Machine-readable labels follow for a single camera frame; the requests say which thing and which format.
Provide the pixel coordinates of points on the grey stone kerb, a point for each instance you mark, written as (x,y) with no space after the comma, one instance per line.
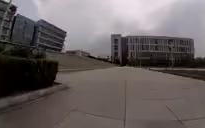
(20,97)

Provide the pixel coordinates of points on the pale low border wall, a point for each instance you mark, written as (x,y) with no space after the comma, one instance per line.
(183,69)

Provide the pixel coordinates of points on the grey concrete slab pavement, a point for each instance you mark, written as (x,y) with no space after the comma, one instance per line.
(130,96)

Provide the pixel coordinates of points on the dark green trimmed hedge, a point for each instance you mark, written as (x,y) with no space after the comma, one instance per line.
(20,73)

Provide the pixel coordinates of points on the dark planted bed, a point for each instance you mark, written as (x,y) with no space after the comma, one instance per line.
(193,74)

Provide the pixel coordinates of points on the low distant building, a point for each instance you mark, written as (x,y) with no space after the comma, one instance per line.
(77,52)

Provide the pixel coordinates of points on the grey multi-storey building with balconies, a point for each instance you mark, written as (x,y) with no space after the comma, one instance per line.
(40,35)

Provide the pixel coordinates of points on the wide pale office building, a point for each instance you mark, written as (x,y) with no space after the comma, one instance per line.
(156,50)

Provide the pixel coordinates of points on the grey sloped embankment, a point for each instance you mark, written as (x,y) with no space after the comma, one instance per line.
(80,62)

